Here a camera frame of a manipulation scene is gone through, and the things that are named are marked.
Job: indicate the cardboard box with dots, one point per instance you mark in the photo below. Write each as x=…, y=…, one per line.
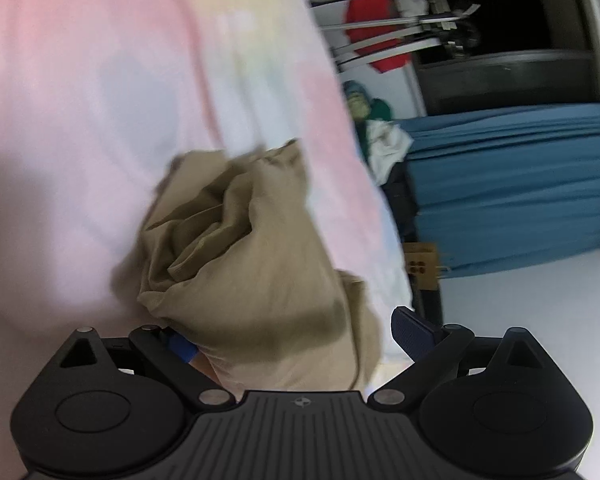
x=420, y=265

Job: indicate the yellow-green garment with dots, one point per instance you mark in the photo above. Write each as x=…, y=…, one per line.
x=357, y=107

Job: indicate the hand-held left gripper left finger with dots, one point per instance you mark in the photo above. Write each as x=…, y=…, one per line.
x=180, y=347

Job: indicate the garment steamer stand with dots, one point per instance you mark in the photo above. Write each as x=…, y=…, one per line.
x=380, y=35

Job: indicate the tan t-shirt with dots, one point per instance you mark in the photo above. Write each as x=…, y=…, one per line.
x=260, y=270

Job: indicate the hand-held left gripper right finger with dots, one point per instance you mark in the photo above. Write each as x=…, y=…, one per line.
x=410, y=332

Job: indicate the blue curtain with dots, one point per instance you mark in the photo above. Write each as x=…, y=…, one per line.
x=505, y=185

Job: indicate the pastel tie-dye bed sheet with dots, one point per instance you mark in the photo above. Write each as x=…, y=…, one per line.
x=80, y=110

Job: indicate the red garment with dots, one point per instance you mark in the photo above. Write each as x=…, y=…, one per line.
x=375, y=10

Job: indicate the white garment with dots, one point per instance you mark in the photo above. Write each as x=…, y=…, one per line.
x=387, y=145

